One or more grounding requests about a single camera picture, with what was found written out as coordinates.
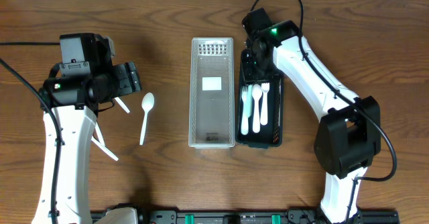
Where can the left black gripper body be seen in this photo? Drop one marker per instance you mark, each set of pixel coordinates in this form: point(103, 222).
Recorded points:
point(127, 79)

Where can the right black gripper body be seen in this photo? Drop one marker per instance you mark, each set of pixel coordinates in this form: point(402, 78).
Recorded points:
point(253, 70)

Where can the white plastic fork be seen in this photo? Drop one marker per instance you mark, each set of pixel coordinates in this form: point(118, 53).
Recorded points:
point(244, 118)
point(264, 109)
point(248, 103)

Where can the thick white plastic spoon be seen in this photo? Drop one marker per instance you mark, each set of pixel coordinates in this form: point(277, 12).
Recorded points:
point(256, 94)

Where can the clear plastic perforated basket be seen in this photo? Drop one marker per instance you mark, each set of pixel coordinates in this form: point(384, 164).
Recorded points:
point(212, 104)

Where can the dark green plastic basket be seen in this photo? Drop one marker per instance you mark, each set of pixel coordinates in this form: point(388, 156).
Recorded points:
point(270, 135)

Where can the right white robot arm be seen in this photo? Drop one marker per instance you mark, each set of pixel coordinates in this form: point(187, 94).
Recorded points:
point(347, 139)

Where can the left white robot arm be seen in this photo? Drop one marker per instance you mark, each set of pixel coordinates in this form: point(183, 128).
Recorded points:
point(72, 94)

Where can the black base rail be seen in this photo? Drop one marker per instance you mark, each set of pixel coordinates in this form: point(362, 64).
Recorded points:
point(290, 216)

